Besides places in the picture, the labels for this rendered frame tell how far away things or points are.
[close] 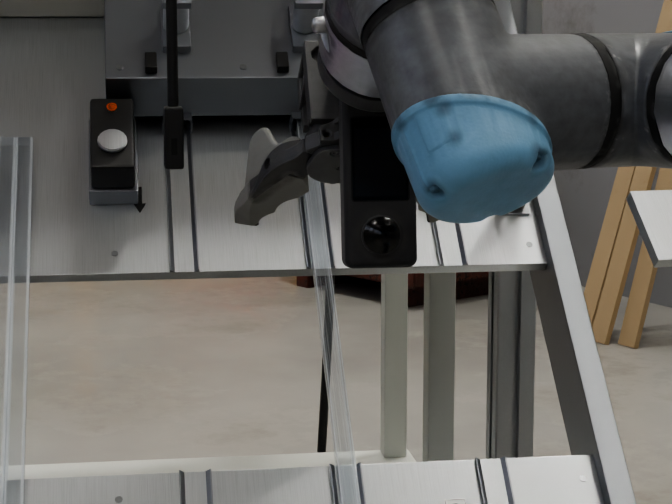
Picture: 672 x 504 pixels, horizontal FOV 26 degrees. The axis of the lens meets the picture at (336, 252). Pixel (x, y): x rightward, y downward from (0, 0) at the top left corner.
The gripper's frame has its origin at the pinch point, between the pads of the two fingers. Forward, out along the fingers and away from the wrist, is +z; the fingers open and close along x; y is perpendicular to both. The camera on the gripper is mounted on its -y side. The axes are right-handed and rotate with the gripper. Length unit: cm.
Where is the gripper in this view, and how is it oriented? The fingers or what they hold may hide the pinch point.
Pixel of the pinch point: (339, 228)
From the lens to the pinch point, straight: 106.7
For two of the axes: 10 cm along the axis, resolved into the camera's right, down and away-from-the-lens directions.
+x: -9.9, 0.2, -1.4
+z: -1.2, 4.4, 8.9
